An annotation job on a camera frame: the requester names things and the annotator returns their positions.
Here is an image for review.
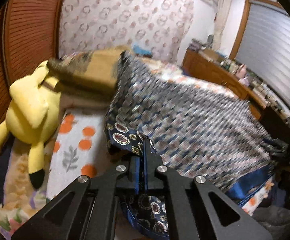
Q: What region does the pink circle pattern curtain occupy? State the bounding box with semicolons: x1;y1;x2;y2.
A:
59;0;194;63

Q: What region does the golden fringed cushion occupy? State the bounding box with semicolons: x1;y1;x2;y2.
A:
47;45;131;101

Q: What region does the blue tissue box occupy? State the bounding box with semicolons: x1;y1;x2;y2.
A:
132;44;152;58

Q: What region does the pink figurine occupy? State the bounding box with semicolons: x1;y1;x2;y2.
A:
236;64;247;79

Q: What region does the orange fruit print blanket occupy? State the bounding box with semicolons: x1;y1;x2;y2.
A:
46;108;111;200

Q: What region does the grey window blind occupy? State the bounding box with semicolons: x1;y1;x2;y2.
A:
235;0;290;109

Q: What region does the yellow plush toy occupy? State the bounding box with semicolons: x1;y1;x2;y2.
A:
0;61;61;189

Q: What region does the wooden louvered wardrobe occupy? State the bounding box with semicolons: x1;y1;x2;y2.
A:
0;0;63;123

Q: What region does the cardboard box on desk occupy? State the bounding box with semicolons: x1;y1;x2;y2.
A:
199;49;221;61

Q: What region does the navy patterned silk garment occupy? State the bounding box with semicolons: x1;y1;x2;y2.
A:
105;51;290;239

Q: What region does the long wooden cabinet desk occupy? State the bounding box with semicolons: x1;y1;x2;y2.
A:
182;49;274;120

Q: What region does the floral quilt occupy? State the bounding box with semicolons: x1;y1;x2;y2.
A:
0;139;59;239

